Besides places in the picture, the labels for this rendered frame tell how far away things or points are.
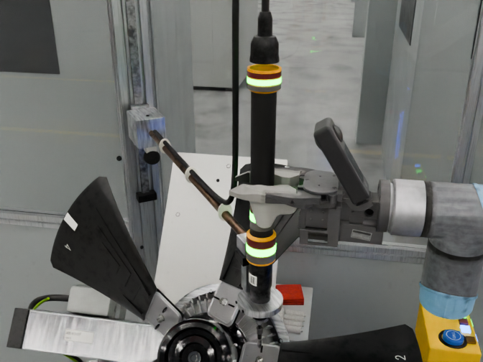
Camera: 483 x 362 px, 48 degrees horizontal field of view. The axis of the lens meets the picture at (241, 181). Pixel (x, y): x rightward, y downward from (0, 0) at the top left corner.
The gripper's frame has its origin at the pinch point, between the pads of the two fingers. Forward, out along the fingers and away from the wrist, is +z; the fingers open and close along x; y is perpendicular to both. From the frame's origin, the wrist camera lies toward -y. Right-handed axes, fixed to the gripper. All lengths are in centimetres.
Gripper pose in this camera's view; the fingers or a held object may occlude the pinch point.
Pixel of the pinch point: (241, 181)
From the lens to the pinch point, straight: 74.8
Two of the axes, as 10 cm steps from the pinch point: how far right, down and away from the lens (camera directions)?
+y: 0.0, 9.1, 4.2
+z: -9.8, -0.7, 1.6
